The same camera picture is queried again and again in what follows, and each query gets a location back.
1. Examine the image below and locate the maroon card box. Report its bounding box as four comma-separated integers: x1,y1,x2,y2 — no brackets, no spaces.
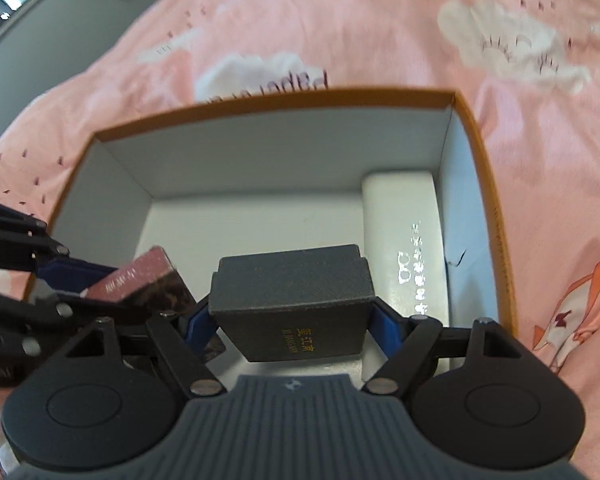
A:
80,246,198,337

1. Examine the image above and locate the white glasses case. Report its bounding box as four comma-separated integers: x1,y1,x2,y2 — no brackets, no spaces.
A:
360,170,451,384

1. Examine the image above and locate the dark grey small box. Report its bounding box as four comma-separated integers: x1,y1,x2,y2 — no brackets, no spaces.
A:
209,244,376,362

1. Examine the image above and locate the orange cardboard storage box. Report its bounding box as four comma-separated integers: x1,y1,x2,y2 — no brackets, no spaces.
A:
48,88,516,330

